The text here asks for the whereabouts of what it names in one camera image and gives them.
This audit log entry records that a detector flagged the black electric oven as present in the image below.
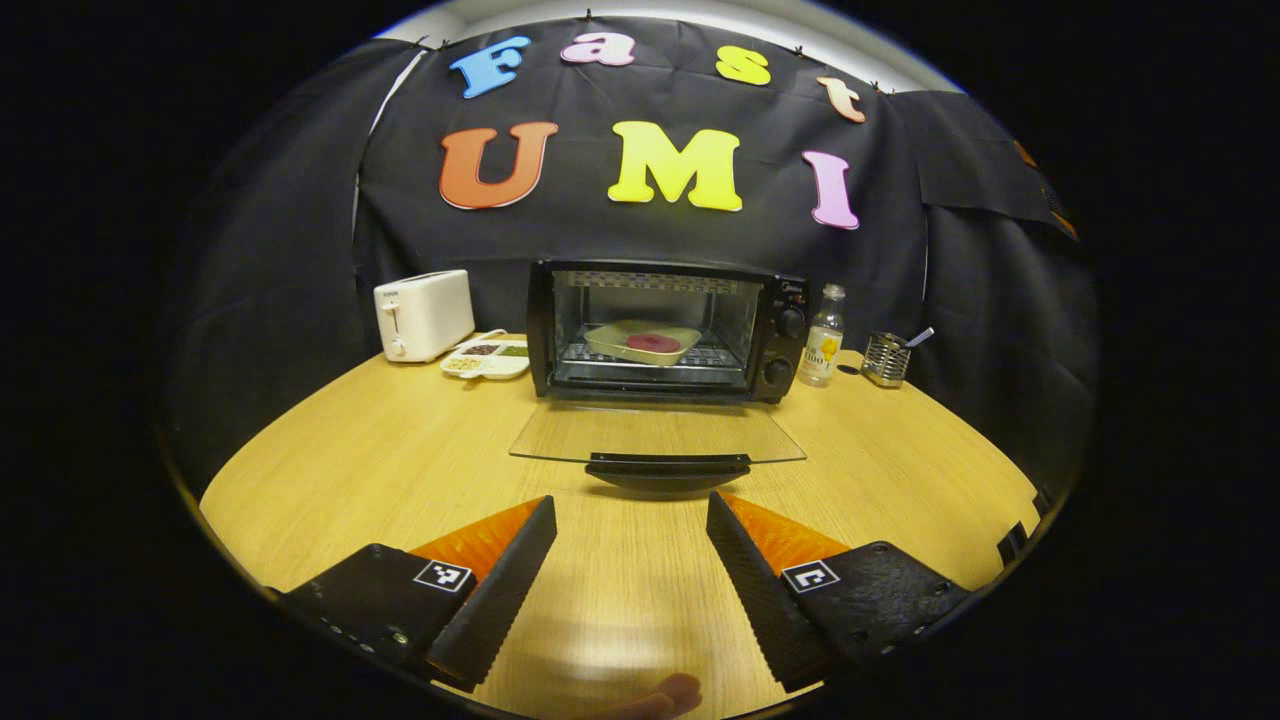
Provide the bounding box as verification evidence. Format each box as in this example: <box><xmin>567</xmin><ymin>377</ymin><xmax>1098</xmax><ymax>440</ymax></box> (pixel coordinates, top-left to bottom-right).
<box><xmin>508</xmin><ymin>259</ymin><xmax>809</xmax><ymax>493</ymax></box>

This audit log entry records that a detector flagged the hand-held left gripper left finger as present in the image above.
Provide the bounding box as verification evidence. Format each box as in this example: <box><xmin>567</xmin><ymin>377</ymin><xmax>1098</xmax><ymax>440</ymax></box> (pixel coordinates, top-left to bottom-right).
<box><xmin>285</xmin><ymin>495</ymin><xmax>558</xmax><ymax>693</ymax></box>

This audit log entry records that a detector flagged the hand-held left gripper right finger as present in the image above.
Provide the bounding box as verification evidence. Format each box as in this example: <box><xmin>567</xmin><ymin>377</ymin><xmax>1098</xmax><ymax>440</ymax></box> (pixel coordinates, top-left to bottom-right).
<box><xmin>706</xmin><ymin>490</ymin><xmax>971</xmax><ymax>693</ymax></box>

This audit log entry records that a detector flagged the white toaster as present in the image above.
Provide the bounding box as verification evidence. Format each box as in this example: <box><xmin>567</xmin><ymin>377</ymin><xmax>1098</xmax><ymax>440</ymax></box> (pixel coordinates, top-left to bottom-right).
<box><xmin>373</xmin><ymin>269</ymin><xmax>476</xmax><ymax>363</ymax></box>

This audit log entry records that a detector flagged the white divided snack tray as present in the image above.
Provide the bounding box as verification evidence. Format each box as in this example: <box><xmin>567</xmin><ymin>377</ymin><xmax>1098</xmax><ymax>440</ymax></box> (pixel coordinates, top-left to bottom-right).
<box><xmin>441</xmin><ymin>335</ymin><xmax>531</xmax><ymax>381</ymax></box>

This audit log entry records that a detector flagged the cream square plate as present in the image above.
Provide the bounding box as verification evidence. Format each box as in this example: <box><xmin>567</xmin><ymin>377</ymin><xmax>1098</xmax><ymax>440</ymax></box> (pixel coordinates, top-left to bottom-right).
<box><xmin>584</xmin><ymin>320</ymin><xmax>703</xmax><ymax>365</ymax></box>

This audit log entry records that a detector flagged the clear drink bottle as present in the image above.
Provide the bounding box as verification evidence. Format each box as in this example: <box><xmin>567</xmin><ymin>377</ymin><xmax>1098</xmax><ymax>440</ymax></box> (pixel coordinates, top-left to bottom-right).
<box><xmin>797</xmin><ymin>283</ymin><xmax>847</xmax><ymax>389</ymax></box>

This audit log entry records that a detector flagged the wire mesh holder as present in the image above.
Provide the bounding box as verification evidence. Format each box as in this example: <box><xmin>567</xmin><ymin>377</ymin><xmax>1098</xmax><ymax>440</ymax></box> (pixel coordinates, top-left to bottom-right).
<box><xmin>861</xmin><ymin>331</ymin><xmax>911</xmax><ymax>389</ymax></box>

